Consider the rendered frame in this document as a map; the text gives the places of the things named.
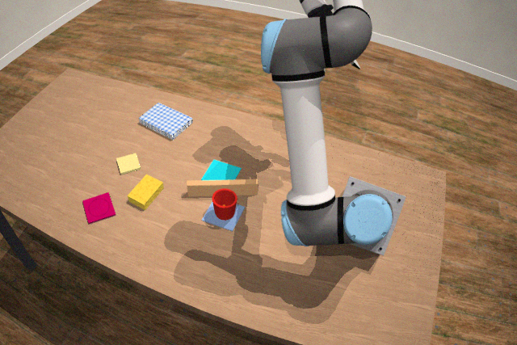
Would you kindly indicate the magenta square coaster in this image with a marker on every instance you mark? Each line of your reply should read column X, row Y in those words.
column 99, row 208

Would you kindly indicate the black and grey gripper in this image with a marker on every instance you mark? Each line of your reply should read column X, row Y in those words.
column 325, row 10

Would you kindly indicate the red cup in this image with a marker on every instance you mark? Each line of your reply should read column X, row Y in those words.
column 227, row 197

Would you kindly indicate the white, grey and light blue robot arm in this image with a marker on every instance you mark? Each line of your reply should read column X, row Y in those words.
column 295, row 52

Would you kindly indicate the pale yellow sticky-note pad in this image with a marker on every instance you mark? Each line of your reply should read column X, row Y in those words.
column 128, row 164

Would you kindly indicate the blue checkered towel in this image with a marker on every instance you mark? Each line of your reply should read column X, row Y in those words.
column 165, row 120

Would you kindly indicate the yellow sponge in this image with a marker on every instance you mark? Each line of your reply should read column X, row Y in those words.
column 144, row 193

